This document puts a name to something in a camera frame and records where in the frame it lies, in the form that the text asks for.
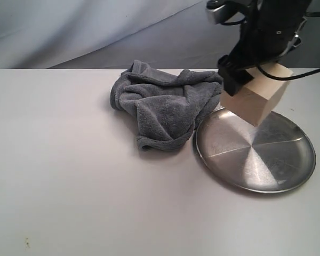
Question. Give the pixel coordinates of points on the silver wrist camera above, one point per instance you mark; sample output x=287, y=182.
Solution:
x=220, y=12

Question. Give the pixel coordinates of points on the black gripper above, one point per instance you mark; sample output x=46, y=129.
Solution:
x=269, y=29

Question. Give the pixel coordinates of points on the wooden cube block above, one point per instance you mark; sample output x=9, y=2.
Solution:
x=255, y=100

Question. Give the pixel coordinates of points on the white backdrop sheet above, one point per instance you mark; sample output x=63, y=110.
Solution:
x=110, y=35

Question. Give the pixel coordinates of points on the grey fleece towel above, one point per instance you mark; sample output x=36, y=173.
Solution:
x=167, y=108

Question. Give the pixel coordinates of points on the round steel plate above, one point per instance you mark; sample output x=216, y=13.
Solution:
x=275, y=157

